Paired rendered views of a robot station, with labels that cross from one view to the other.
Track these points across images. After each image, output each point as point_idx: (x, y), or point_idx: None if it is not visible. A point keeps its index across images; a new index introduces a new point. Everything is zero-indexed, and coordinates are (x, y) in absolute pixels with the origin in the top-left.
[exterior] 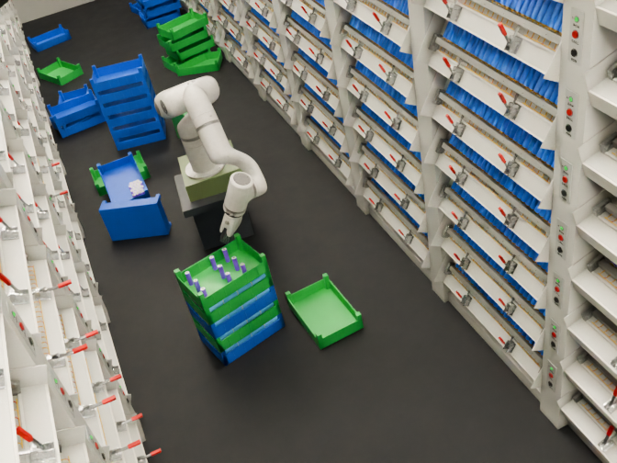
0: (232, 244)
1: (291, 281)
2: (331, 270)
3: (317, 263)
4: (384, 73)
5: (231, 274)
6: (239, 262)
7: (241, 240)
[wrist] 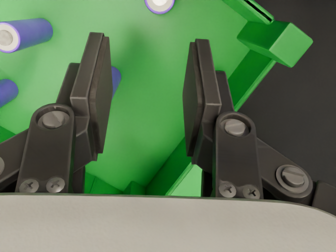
0: (243, 8)
1: (277, 73)
2: (310, 147)
3: (335, 110)
4: None
5: (74, 61)
6: (158, 63)
7: (271, 58)
